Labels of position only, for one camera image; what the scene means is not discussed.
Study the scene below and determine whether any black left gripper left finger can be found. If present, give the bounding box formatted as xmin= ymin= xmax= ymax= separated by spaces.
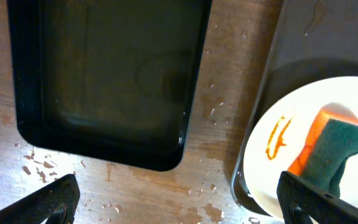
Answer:
xmin=0 ymin=174 xmax=80 ymax=224

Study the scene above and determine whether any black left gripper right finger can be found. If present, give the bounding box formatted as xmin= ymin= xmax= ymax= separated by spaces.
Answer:
xmin=277 ymin=171 xmax=358 ymax=224

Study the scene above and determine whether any cream white plate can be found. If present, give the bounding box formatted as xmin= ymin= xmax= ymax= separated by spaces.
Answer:
xmin=243 ymin=77 xmax=358 ymax=221

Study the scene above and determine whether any green and orange sponge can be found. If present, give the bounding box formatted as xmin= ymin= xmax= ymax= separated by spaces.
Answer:
xmin=287 ymin=103 xmax=358 ymax=197

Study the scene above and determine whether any black rectangular water tray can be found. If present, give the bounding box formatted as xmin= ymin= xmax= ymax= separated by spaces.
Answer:
xmin=7 ymin=0 xmax=212 ymax=171

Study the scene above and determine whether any dark brown serving tray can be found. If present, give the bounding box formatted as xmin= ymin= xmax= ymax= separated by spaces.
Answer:
xmin=230 ymin=0 xmax=358 ymax=216

